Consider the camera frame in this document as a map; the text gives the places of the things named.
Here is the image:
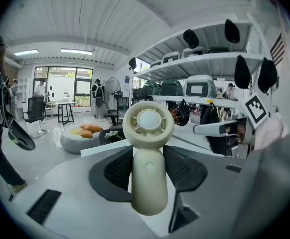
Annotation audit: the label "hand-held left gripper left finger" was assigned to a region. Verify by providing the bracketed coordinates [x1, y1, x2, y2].
[10, 145, 145, 239]

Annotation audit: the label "small cream handheld fan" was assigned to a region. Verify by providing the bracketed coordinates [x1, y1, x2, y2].
[122, 101, 175, 216]

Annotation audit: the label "black cap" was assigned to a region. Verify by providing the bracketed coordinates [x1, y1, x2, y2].
[199, 103, 220, 125]
[224, 18, 241, 44]
[183, 29, 200, 49]
[128, 57, 138, 71]
[257, 57, 278, 94]
[234, 55, 251, 90]
[175, 98, 191, 126]

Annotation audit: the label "large black floor fan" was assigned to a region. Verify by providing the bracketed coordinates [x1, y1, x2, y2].
[103, 76, 124, 126]

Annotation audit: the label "white artificial flowers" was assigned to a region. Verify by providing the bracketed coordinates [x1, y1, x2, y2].
[104, 130, 123, 141]

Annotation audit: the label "white metal shelving rack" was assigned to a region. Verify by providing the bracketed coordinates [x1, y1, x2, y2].
[130, 18, 269, 124]

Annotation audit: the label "black brimmed hat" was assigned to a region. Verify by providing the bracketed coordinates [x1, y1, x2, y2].
[8, 119, 36, 151]

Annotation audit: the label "ceiling light panel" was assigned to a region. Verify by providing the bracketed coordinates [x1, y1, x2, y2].
[60, 48, 93, 56]
[14, 49, 40, 56]

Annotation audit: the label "black bag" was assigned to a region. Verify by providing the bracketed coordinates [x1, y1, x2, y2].
[132, 87, 153, 101]

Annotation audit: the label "grey round pouf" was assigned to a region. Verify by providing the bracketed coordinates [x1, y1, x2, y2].
[59, 125, 103, 154]

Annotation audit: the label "black chair with chrome base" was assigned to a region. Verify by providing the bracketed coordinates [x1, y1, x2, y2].
[22, 96, 50, 139]

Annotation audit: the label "green storage box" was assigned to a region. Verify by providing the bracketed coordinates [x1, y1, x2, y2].
[159, 79, 184, 96]
[144, 81, 162, 96]
[207, 46, 230, 54]

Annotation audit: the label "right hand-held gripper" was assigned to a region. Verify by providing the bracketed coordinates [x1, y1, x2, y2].
[193, 94, 270, 145]

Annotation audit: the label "large dark-framed window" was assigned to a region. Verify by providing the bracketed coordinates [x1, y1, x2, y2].
[33, 66, 94, 108]

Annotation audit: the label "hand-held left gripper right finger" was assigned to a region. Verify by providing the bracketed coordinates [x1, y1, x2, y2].
[162, 145, 247, 239]

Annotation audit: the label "person's right forearm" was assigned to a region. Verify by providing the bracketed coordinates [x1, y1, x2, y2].
[253, 116, 289, 151]

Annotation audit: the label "black frame table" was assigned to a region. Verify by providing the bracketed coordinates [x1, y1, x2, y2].
[52, 101, 76, 126]

